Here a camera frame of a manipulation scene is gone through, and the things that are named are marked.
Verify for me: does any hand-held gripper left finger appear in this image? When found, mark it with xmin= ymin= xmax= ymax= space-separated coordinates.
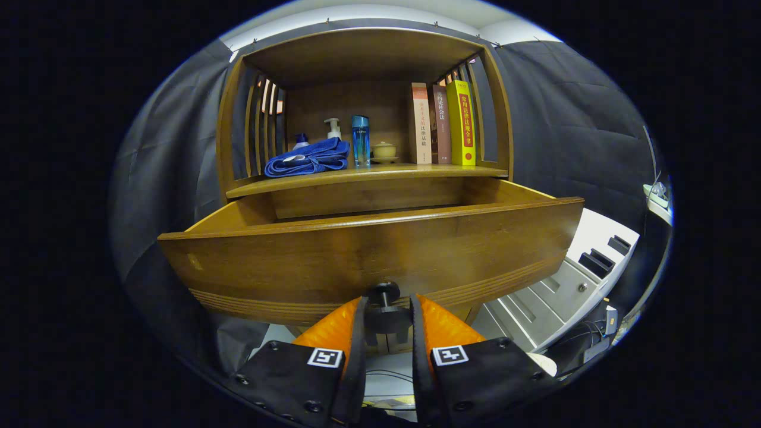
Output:
xmin=233 ymin=295 xmax=369 ymax=428

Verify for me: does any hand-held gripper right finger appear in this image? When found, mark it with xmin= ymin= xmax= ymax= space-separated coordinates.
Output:
xmin=409 ymin=294 xmax=559 ymax=424

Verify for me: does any wooden drawer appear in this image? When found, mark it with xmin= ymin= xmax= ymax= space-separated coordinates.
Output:
xmin=158 ymin=177 xmax=586 ymax=335

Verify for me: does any white drawer unit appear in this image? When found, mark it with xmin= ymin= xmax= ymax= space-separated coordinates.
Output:
xmin=476 ymin=208 xmax=641 ymax=353

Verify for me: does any wooden countertop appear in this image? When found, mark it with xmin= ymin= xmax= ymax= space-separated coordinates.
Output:
xmin=226 ymin=163 xmax=510 ymax=200

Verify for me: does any wooden cabinet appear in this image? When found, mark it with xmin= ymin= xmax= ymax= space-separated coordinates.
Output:
xmin=215 ymin=27 xmax=515 ymax=357

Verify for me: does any blue folded towel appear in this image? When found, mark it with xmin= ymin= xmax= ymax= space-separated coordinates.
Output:
xmin=264 ymin=137 xmax=351 ymax=178

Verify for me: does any beige lidded teacup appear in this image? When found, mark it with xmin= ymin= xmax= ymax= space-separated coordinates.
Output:
xmin=370 ymin=141 xmax=400 ymax=165

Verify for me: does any blue glass bottle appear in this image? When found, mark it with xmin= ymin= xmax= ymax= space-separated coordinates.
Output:
xmin=351 ymin=115 xmax=371 ymax=168

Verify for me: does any orange and white book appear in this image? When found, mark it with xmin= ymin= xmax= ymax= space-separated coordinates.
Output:
xmin=411 ymin=82 xmax=433 ymax=165

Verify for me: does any brown book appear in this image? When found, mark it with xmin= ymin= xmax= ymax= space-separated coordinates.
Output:
xmin=431 ymin=84 xmax=452 ymax=165

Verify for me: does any yellow book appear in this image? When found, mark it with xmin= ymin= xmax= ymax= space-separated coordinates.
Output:
xmin=446 ymin=80 xmax=477 ymax=166

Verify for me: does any small white device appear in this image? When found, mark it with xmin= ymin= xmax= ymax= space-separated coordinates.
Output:
xmin=642 ymin=181 xmax=672 ymax=226

